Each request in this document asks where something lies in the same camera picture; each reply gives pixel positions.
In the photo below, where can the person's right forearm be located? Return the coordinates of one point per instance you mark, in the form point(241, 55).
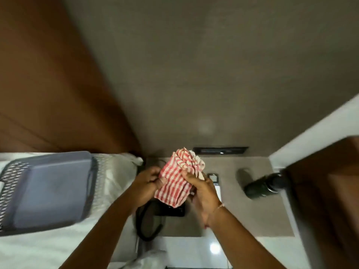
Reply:
point(241, 240)

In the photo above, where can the white plastic bag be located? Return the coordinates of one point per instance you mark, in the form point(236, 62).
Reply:
point(148, 260)

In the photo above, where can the black wall socket panel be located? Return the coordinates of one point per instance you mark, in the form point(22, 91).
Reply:
point(220, 150)

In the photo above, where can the black flat device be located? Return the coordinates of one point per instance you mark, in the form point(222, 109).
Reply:
point(175, 211)

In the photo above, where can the person's left forearm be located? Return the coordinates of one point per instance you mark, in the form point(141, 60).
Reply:
point(103, 235)

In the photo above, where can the person's left hand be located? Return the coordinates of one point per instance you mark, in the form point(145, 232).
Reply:
point(145, 190)

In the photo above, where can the person's right thumb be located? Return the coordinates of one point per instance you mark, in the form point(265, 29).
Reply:
point(190, 177)

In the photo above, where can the brown wooden cabinet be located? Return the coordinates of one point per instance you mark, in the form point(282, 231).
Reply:
point(328, 204)

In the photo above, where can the white remote control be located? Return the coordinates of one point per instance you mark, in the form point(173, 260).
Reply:
point(215, 183)

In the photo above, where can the person's right hand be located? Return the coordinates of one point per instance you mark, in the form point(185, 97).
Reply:
point(206, 196)

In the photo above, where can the red white checked cloth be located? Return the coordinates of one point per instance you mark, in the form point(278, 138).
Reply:
point(176, 182)

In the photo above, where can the person's left thumb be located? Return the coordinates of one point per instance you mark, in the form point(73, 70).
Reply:
point(160, 183)

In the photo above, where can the grey plastic laundry basket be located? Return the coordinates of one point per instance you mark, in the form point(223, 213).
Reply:
point(47, 191)

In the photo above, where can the black bottle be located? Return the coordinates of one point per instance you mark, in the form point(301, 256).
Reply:
point(263, 186)

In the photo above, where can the white pillow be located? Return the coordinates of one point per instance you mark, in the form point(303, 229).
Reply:
point(120, 173)

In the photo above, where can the brown wooden headboard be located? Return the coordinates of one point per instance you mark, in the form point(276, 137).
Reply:
point(50, 81)

